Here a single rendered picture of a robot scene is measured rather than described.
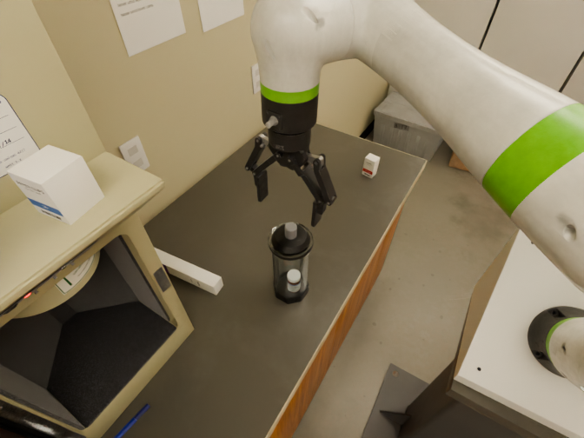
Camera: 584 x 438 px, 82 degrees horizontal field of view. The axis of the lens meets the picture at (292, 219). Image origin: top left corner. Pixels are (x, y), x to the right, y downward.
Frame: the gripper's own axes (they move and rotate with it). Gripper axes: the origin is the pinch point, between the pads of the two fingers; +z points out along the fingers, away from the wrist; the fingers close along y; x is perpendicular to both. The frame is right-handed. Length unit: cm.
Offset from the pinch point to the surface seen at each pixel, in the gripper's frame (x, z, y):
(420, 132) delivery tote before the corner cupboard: 213, 100, -8
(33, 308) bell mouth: -42.7, -4.9, -17.9
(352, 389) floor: 16, 127, 28
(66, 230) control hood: -35.7, -23.2, -6.0
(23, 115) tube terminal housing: -30.4, -31.6, -14.8
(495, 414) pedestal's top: -2, 33, 57
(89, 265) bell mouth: -33.5, -5.2, -17.4
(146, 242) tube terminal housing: -24.7, -3.6, -14.6
